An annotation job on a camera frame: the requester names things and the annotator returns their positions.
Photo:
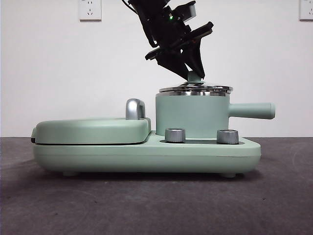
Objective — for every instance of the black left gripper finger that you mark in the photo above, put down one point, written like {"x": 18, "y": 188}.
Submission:
{"x": 173, "y": 63}
{"x": 196, "y": 58}

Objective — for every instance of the glass pot lid green knob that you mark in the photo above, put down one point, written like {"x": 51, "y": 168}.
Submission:
{"x": 194, "y": 77}

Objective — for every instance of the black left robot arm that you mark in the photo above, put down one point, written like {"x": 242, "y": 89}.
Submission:
{"x": 149, "y": 3}

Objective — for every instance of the silver control knob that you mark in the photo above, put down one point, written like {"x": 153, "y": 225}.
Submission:
{"x": 175, "y": 135}
{"x": 228, "y": 136}

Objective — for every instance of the green breakfast maker base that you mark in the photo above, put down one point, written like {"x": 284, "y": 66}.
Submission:
{"x": 122, "y": 156}

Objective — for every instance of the green hinged griddle cover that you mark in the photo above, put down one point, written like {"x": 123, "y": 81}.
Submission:
{"x": 85, "y": 131}

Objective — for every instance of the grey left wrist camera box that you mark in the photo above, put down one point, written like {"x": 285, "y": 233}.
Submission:
{"x": 189, "y": 11}

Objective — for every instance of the white wall socket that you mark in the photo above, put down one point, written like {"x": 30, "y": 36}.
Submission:
{"x": 306, "y": 9}
{"x": 90, "y": 11}

